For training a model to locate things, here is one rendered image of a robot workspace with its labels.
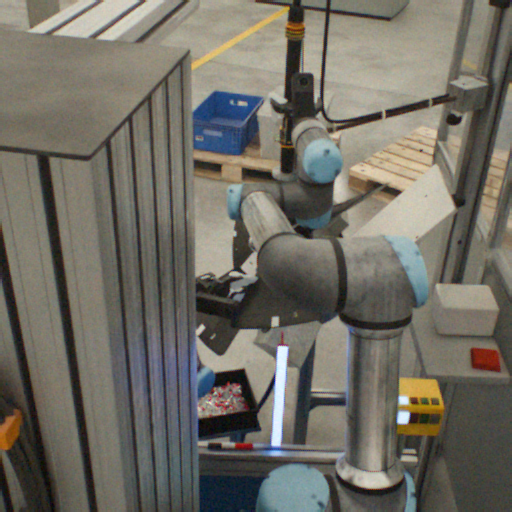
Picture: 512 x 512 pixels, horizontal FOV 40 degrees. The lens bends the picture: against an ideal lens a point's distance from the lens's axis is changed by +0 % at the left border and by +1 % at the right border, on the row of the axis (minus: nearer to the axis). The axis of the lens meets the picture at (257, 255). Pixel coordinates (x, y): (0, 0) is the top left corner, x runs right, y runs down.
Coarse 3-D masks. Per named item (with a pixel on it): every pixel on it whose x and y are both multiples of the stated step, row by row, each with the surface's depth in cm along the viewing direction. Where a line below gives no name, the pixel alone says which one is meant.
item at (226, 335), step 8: (240, 272) 199; (200, 320) 203; (208, 320) 201; (216, 320) 200; (224, 320) 199; (208, 328) 201; (216, 328) 199; (224, 328) 198; (200, 336) 201; (224, 336) 198; (232, 336) 197; (208, 344) 199; (216, 344) 198; (224, 344) 197; (216, 352) 197; (224, 352) 196
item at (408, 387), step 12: (408, 384) 168; (420, 384) 168; (432, 384) 168; (408, 396) 164; (420, 396) 165; (432, 396) 165; (408, 408) 162; (420, 408) 162; (432, 408) 162; (408, 420) 164; (408, 432) 166; (420, 432) 166; (432, 432) 166
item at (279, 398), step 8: (280, 352) 161; (280, 360) 162; (280, 368) 163; (280, 376) 165; (280, 384) 166; (280, 392) 167; (280, 400) 169; (280, 408) 170; (280, 416) 172; (280, 424) 173; (272, 432) 175; (280, 432) 175; (272, 440) 176; (280, 440) 176
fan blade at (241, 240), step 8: (240, 224) 223; (240, 232) 223; (248, 232) 216; (240, 240) 223; (248, 240) 217; (232, 248) 230; (240, 248) 224; (248, 248) 218; (232, 256) 229; (240, 256) 224; (248, 256) 219; (240, 264) 225
